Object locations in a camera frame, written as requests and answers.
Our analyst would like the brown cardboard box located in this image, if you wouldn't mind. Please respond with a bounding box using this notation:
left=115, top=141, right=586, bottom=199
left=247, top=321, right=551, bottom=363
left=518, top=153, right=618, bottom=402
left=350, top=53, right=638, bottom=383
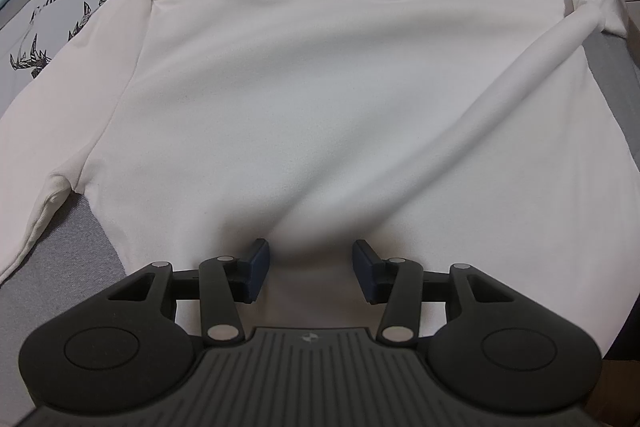
left=597, top=357, right=640, bottom=427

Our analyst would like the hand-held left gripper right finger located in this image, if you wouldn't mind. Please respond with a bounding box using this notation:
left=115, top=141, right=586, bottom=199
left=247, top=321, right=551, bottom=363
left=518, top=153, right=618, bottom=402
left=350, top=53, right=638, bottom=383
left=352, top=238, right=527, bottom=344

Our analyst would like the white long-sleeved shirt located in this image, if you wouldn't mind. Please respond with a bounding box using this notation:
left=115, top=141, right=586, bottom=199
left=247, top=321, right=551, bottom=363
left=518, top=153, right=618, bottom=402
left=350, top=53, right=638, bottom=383
left=0, top=0, right=640, bottom=360

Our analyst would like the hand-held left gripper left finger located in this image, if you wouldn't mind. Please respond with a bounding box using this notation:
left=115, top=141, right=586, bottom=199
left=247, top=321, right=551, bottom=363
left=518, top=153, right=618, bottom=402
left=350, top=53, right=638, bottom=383
left=107, top=238, right=271, bottom=344

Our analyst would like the printed grey bed sheet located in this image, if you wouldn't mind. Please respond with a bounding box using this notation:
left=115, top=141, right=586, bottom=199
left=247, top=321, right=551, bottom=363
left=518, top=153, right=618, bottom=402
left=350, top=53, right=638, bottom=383
left=0, top=0, right=640, bottom=427

